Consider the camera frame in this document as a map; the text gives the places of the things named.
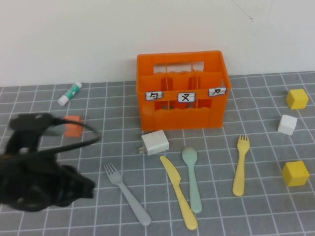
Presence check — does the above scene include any white label fork character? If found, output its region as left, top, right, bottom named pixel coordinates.
left=177, top=92, right=196, bottom=103

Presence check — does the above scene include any grey plastic fork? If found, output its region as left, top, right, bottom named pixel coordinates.
left=103, top=162, right=152, bottom=226

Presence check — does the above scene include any green plastic spoon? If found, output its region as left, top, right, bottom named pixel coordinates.
left=182, top=146, right=203, bottom=214

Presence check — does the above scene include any white label spoon character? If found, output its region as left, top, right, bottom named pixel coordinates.
left=145, top=91, right=164, bottom=102

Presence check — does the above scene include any yellow plastic fork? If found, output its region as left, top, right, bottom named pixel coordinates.
left=232, top=134, right=251, bottom=197

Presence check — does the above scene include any white foam cube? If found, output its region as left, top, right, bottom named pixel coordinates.
left=277, top=114, right=298, bottom=136

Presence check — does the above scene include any grey grid tablecloth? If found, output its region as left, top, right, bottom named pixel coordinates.
left=0, top=71, right=315, bottom=236

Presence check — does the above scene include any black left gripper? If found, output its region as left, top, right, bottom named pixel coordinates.
left=17, top=157, right=96, bottom=212

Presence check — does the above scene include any yellow foam cube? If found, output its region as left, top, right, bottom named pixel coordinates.
left=285, top=88, right=309, bottom=110
left=282, top=160, right=310, bottom=188

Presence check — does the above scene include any orange foam cube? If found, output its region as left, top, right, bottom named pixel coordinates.
left=63, top=115, right=82, bottom=138

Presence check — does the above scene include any yellow plastic knife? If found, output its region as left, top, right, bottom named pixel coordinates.
left=159, top=155, right=199, bottom=231

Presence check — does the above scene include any black camera cable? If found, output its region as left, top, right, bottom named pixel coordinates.
left=36, top=117, right=102, bottom=156

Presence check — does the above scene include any white plug charger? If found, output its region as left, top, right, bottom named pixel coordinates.
left=137, top=129, right=170, bottom=156

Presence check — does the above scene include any white label knife character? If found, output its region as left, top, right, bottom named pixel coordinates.
left=208, top=87, right=227, bottom=97

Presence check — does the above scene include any white green glue stick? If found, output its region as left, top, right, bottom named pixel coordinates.
left=57, top=81, right=83, bottom=107

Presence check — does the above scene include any orange plastic cutlery holder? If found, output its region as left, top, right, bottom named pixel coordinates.
left=136, top=50, right=232, bottom=131

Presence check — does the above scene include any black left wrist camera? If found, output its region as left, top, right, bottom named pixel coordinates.
left=8, top=112, right=66, bottom=158

